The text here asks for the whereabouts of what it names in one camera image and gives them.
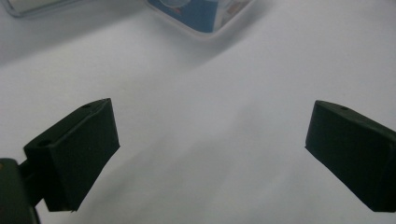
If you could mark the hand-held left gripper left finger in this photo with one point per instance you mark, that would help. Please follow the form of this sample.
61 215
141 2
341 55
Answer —
77 158

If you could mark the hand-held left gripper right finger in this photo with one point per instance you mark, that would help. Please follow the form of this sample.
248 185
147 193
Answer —
351 152

